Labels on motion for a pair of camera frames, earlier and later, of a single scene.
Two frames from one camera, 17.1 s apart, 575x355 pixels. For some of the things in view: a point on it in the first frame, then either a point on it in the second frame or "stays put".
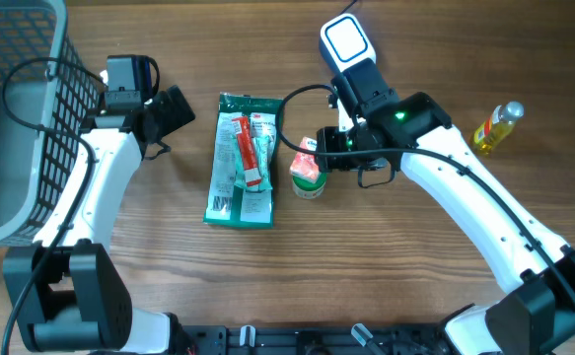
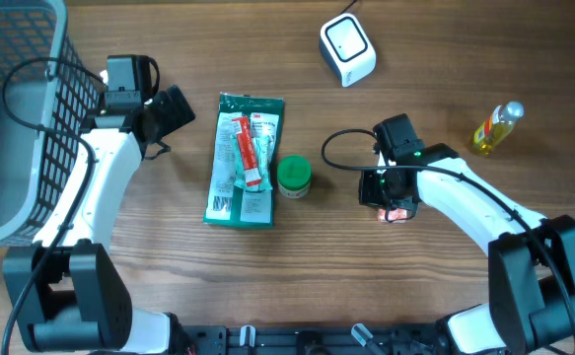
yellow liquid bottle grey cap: x=497 y=126 stays put
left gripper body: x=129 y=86 stays put
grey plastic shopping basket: x=17 y=170 stays put
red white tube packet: x=242 y=127 stays put
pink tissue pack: x=305 y=164 -> x=393 y=214
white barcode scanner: x=344 y=41 stays put
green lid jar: x=308 y=189 -> x=294 y=177
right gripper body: x=331 y=137 -> x=377 y=188
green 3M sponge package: x=240 y=188 stays put
